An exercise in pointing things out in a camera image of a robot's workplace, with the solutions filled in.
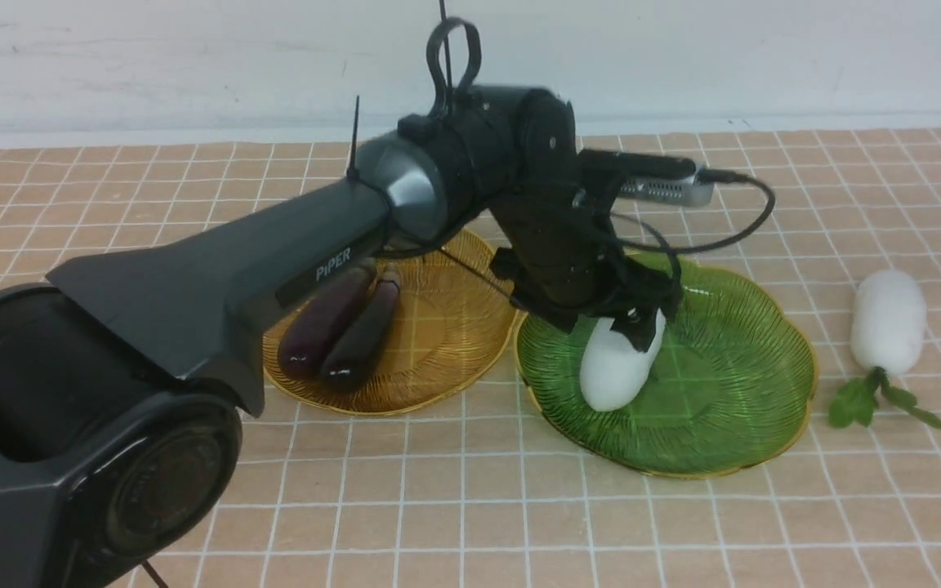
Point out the green ribbed plastic plate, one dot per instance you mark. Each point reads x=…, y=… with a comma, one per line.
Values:
x=732, y=385

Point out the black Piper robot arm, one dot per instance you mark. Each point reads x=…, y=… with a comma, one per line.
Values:
x=122, y=375

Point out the dark purple toy eggplant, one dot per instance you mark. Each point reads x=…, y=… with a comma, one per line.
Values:
x=356, y=356

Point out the white toy radish with leaves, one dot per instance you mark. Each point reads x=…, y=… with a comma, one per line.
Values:
x=887, y=337

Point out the checkered beige tablecloth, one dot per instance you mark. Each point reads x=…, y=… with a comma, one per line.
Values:
x=478, y=491

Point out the amber ribbed plastic plate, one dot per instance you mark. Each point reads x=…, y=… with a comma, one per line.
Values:
x=452, y=325

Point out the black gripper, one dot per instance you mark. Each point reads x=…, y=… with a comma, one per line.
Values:
x=566, y=261

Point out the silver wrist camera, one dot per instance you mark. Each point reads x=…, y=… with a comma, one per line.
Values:
x=662, y=179

